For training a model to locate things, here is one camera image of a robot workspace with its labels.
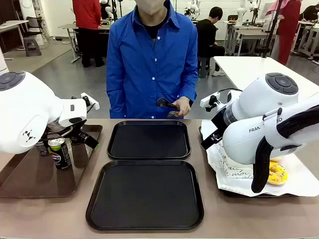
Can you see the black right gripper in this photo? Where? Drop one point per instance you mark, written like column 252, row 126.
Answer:
column 219, row 122

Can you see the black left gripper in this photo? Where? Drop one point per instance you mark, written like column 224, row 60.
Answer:
column 74, row 132

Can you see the black Pepsi can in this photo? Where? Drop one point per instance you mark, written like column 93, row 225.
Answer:
column 61, row 154
column 43, row 149

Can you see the black metal tongs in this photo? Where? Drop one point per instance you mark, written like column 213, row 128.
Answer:
column 167, row 104

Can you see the right forearm in blue sleeve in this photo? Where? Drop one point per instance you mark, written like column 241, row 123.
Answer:
column 113, row 99

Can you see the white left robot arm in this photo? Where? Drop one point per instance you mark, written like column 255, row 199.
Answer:
column 25, row 112

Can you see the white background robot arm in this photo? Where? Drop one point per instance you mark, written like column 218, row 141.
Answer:
column 240, row 15
column 194, row 7
column 108, row 10

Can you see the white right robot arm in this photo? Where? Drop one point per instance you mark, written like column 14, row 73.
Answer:
column 261, row 104

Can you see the left forearm in blue sleeve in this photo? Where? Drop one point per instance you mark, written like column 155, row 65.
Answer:
column 192, row 82

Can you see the person's left hand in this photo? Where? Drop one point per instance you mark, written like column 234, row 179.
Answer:
column 184, row 105

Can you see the black tray under paper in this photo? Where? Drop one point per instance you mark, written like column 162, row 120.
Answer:
column 234, row 194

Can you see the small black square tray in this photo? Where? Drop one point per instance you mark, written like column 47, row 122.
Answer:
column 149, row 140

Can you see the brown plastic tray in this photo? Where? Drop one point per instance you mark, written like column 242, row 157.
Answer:
column 37, row 179

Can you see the yellow sprinkled donut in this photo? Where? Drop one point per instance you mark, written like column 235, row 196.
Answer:
column 277, row 175

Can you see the gray stool under person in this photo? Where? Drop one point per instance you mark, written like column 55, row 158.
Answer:
column 203, row 66

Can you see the large black square tray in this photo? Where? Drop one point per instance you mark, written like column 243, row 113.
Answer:
column 144, row 196

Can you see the white side table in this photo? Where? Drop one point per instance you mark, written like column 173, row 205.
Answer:
column 239, row 67

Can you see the white paper liner sheet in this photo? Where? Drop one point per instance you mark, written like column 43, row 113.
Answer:
column 294, row 174

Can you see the person in blue shirt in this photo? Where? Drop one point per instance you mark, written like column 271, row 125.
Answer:
column 149, row 74

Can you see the seated person in black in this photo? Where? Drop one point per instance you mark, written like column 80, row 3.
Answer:
column 207, row 32

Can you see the gray plastic stool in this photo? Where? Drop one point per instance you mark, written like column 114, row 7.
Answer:
column 33, row 46

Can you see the gray work table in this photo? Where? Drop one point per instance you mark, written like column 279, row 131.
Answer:
column 249, row 32
column 69, row 26

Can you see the black stand pole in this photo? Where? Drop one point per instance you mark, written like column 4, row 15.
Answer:
column 272, row 30

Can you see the person in red top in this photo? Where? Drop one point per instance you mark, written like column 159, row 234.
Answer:
column 87, row 12

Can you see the black office chair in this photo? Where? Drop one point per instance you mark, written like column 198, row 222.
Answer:
column 33, row 25

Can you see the light wooden desk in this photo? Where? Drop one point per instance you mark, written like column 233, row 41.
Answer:
column 12, row 25

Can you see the person in red dress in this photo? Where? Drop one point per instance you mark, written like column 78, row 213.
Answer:
column 289, row 25

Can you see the beige face mask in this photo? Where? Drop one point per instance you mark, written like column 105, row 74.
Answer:
column 149, row 6

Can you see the person in black sweater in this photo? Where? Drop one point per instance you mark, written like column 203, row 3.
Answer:
column 310, row 11

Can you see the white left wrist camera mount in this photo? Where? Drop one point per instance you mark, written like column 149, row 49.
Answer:
column 93, row 102

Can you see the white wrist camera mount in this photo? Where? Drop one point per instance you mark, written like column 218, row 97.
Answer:
column 93, row 102
column 208, row 99

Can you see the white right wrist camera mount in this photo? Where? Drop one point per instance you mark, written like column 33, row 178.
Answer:
column 208, row 99

